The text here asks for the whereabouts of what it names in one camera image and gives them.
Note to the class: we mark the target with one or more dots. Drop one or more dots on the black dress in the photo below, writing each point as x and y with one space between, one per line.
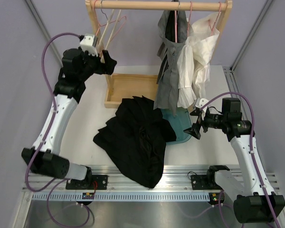
137 135

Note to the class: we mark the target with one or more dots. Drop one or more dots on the cream white garment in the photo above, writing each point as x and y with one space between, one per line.
203 49

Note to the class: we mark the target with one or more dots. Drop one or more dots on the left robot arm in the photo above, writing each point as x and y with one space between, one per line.
43 157

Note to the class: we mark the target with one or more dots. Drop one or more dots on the pink wire hanger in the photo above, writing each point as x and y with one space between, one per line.
101 29

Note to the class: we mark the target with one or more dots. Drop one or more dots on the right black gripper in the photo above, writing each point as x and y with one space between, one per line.
194 130

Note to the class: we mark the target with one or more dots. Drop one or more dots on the slotted cable duct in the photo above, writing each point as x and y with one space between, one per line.
127 196

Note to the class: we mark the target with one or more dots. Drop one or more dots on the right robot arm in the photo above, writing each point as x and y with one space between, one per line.
254 199

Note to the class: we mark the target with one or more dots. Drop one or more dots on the white pleated blouse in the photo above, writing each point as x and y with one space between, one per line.
185 66

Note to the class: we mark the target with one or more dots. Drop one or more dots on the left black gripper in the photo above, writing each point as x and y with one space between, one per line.
103 68

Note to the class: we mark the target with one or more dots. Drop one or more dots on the teal plastic tray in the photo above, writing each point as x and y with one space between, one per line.
179 123

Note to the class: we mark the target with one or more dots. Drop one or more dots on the grey dress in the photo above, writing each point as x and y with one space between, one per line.
168 77

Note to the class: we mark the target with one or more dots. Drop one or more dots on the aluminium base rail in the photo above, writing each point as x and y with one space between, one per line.
152 178

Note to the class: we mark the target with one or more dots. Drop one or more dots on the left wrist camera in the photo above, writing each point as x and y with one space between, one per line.
89 44

